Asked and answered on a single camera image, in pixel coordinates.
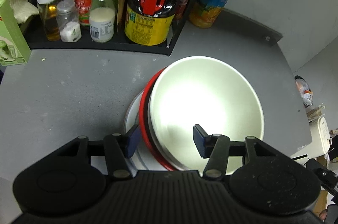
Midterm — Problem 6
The small glass salt jar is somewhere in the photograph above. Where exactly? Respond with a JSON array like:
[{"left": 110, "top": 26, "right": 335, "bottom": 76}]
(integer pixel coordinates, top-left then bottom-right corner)
[{"left": 56, "top": 0, "right": 82, "bottom": 42}]

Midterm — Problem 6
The large white plate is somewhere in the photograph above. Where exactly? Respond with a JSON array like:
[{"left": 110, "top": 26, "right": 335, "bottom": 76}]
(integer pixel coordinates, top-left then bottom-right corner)
[{"left": 123, "top": 89, "right": 170, "bottom": 171}]

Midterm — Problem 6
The black metal spice rack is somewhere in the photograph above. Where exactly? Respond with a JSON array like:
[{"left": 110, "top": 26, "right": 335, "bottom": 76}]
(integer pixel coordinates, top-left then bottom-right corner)
[{"left": 23, "top": 0, "right": 195, "bottom": 56}]

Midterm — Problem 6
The green tissue box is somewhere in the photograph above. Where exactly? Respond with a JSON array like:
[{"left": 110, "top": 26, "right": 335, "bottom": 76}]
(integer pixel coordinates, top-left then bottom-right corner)
[{"left": 0, "top": 0, "right": 31, "bottom": 66}]

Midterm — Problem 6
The cream bowl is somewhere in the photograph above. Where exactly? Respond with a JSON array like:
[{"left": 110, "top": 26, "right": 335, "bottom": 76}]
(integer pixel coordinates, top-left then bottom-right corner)
[
  {"left": 150, "top": 56, "right": 265, "bottom": 172},
  {"left": 147, "top": 96, "right": 191, "bottom": 171}
]

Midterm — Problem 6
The cream rice cooker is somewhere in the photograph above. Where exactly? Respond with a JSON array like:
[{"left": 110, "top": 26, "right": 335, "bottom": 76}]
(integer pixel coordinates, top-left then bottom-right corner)
[{"left": 290, "top": 117, "right": 331, "bottom": 164}]

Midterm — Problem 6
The copper inner cooking pot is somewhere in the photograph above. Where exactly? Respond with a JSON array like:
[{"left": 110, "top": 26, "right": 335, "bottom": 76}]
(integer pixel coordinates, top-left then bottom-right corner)
[{"left": 294, "top": 75, "right": 313, "bottom": 107}]

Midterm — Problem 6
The white lid seasoning jar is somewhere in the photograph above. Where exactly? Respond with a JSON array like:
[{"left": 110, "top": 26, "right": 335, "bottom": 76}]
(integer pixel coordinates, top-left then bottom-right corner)
[{"left": 89, "top": 0, "right": 115, "bottom": 43}]

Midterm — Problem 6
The red and black bowl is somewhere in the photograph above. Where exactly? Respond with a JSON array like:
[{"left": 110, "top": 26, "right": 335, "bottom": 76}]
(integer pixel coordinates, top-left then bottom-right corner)
[{"left": 139, "top": 68, "right": 178, "bottom": 171}]

